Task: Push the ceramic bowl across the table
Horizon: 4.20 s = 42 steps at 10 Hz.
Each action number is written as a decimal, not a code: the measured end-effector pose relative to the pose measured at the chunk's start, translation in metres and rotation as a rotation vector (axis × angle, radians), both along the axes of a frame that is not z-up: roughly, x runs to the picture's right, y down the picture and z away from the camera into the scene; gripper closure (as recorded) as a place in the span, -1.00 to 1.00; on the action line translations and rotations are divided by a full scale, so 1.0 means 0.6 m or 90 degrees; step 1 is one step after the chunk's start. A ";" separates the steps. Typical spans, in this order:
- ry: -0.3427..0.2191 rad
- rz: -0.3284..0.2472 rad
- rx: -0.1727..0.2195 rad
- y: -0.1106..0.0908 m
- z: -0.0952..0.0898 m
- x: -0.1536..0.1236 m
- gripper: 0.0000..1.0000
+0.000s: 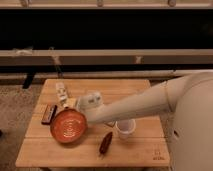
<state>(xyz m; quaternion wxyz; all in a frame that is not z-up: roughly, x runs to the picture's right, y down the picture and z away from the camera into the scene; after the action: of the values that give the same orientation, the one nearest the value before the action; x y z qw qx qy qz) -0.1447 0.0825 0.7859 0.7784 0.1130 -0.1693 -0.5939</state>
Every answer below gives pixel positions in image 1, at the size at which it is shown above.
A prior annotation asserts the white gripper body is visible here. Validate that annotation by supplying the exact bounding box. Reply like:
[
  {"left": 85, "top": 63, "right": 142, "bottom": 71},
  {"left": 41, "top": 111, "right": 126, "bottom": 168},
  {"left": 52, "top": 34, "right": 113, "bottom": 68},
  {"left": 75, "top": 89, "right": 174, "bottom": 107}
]
[{"left": 76, "top": 92, "right": 103, "bottom": 111}]

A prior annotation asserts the orange ceramic bowl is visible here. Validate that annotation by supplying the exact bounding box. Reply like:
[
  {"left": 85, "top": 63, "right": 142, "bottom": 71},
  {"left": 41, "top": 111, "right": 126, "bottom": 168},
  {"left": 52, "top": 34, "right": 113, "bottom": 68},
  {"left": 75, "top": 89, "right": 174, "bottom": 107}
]
[{"left": 50, "top": 109, "right": 87, "bottom": 143}]

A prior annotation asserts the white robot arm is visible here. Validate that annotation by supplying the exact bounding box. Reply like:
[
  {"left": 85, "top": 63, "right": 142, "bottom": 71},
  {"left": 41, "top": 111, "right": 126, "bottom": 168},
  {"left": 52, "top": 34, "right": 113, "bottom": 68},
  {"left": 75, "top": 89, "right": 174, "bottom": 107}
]
[{"left": 77, "top": 72, "right": 213, "bottom": 171}]

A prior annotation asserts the dark rectangular box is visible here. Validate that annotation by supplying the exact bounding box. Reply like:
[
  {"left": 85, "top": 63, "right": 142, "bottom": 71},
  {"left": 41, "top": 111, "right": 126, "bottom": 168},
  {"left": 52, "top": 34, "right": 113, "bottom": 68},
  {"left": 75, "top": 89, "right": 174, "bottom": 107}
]
[{"left": 41, "top": 105, "right": 57, "bottom": 125}]

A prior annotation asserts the dark brown wooden spoon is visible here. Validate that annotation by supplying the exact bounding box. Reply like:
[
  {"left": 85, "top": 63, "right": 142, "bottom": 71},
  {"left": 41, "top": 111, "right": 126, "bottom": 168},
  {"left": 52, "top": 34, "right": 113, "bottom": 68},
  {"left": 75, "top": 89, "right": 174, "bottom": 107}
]
[{"left": 99, "top": 132, "right": 113, "bottom": 155}]

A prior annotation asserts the white plastic cup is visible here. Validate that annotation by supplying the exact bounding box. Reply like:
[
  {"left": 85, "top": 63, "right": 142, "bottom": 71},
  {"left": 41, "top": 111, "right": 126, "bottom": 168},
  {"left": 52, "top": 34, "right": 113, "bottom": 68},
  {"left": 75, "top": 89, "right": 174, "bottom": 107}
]
[{"left": 115, "top": 119, "right": 136, "bottom": 139}]

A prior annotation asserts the wooden table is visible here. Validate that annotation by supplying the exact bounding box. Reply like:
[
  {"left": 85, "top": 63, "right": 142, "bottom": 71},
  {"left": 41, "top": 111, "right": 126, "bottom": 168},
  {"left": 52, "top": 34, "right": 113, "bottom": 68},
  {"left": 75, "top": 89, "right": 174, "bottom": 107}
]
[{"left": 16, "top": 79, "right": 170, "bottom": 168}]

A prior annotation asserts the grey horizontal rail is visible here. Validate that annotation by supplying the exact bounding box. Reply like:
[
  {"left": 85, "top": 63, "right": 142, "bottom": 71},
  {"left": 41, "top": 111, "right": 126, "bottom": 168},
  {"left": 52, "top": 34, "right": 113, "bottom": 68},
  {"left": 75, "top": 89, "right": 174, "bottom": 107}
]
[{"left": 0, "top": 49, "right": 213, "bottom": 66}]

